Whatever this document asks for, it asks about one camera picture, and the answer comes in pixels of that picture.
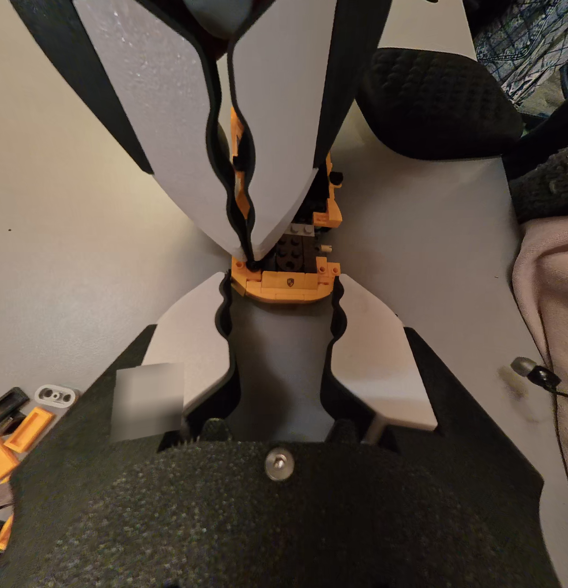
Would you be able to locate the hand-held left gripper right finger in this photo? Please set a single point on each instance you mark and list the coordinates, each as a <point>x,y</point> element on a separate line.
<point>385,367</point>

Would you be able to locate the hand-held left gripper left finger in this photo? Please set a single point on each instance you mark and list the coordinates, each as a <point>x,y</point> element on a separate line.
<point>192,340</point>

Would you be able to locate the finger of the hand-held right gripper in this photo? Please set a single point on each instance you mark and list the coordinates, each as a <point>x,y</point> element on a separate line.
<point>284,101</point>
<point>155,101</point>

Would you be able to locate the orange lego car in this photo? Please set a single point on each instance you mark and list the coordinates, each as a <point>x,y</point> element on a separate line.
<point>293,280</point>

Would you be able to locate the pile of small lego pieces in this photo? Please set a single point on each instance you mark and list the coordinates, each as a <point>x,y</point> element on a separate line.
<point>27,432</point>

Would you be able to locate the pink shirt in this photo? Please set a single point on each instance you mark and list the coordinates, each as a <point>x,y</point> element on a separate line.
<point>550,294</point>

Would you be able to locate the grey fleece jacket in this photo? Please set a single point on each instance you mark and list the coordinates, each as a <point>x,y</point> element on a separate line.
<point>546,175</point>

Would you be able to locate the patterned fabric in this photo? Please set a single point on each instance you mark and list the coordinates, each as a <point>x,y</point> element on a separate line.
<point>532,46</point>

